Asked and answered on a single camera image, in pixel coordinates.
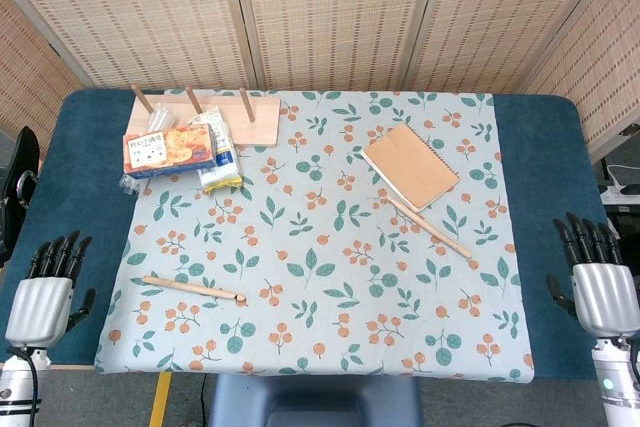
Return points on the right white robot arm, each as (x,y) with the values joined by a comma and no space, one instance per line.
(617,387)

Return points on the white yellow blue packet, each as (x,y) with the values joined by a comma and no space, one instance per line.
(222,172)

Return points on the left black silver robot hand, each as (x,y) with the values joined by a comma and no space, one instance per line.
(37,307)

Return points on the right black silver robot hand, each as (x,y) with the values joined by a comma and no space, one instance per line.
(605,297)

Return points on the kraft spiral notebook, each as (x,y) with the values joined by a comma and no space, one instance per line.
(410,167)

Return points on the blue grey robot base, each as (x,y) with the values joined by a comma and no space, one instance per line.
(315,402)

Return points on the bamboo folding screen panel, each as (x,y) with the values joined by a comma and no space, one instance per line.
(140,12)
(30,72)
(610,57)
(335,12)
(500,12)

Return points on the white power strip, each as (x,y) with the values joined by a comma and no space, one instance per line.
(622,191)

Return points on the blue felt table cover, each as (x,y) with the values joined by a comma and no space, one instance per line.
(75,172)

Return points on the wooden three-peg board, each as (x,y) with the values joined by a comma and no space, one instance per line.
(262,132)

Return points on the black office chair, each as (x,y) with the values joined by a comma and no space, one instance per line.
(20,172)

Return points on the orange blue snack box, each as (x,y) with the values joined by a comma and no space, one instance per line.
(170,149)

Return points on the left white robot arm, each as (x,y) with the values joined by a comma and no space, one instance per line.
(15,392)

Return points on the floral berry leaf tablecloth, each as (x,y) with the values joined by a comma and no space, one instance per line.
(320,227)

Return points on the clear plastic bag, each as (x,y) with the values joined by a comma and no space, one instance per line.
(129,184)

